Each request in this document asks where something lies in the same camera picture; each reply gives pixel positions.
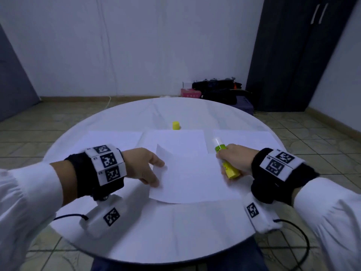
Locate person's legs in blue jeans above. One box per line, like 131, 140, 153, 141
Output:
90, 237, 268, 271

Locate person's left forearm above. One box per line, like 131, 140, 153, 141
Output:
0, 161, 77, 271

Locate black wardrobe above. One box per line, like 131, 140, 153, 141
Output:
246, 0, 357, 112

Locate person's right forearm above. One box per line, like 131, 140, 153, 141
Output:
293, 177, 361, 271

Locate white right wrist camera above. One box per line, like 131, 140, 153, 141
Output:
244, 192, 282, 234

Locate white wall cable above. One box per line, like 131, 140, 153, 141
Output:
99, 0, 116, 108

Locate black right camera cable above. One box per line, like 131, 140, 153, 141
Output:
273, 218, 311, 271

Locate person's left hand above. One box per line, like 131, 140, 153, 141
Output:
123, 147, 166, 187

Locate black left wristband with markers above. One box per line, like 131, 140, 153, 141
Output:
65, 144, 127, 201

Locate person's right hand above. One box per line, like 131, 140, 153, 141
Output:
216, 144, 260, 180

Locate yellow glue stick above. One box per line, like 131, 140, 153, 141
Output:
212, 138, 242, 180

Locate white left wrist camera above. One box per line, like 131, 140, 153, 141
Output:
79, 195, 127, 239

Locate grey door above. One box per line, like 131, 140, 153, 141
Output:
0, 25, 41, 122

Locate black bag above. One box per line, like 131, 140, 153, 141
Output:
192, 79, 249, 105

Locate black left camera cable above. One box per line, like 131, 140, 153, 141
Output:
51, 213, 90, 222

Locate black camera cable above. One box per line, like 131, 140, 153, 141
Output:
51, 213, 90, 222
273, 218, 311, 271

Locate white paper stack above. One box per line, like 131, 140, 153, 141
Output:
211, 129, 285, 153
73, 131, 143, 153

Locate single white paper sheet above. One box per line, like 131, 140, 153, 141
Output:
148, 145, 243, 204
138, 129, 209, 156

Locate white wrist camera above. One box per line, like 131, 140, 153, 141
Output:
79, 195, 127, 239
244, 192, 282, 234

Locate pink box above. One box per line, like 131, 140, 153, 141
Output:
180, 88, 203, 99

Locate black wristband with markers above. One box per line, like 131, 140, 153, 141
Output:
251, 147, 320, 205
65, 144, 127, 201

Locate blue suitcase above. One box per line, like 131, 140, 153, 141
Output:
234, 99, 256, 115

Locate black right wristband with markers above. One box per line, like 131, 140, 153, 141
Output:
251, 147, 320, 205

